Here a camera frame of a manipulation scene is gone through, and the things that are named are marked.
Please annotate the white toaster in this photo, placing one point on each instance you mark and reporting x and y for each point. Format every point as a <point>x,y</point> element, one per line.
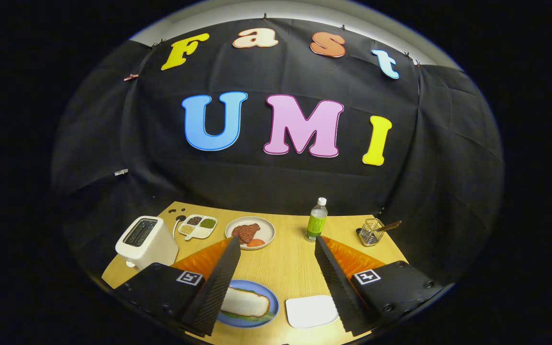
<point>154,249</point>

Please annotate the black backdrop cloth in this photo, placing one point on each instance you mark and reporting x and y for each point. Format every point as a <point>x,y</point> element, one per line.
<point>276,191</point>

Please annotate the red tomato slice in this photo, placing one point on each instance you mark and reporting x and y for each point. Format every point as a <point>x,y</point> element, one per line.
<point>256,242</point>

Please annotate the blue plate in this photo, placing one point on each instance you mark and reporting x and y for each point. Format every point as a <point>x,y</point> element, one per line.
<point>257,285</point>

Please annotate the square white plate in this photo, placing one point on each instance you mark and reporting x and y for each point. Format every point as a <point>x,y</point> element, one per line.
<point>312,311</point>

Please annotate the brown meat patty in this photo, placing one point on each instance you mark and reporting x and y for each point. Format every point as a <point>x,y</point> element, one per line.
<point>251,231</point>
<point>237,233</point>

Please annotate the green label plastic bottle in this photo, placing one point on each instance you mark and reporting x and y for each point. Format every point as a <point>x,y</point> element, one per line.
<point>316,223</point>

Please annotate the white divided condiment dish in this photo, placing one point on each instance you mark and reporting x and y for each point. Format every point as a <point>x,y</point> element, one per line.
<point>199,229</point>

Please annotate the round white plate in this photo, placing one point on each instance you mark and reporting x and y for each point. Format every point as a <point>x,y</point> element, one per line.
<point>266,227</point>

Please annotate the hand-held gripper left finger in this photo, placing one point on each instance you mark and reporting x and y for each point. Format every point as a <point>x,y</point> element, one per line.
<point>211,292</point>

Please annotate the green lettuce leaf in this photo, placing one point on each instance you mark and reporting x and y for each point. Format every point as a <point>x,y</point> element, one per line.
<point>262,318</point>

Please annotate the white bread slice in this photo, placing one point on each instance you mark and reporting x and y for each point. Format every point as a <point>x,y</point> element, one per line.
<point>247,302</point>

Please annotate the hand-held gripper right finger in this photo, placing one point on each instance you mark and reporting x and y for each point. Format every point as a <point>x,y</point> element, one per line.
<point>340,292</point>

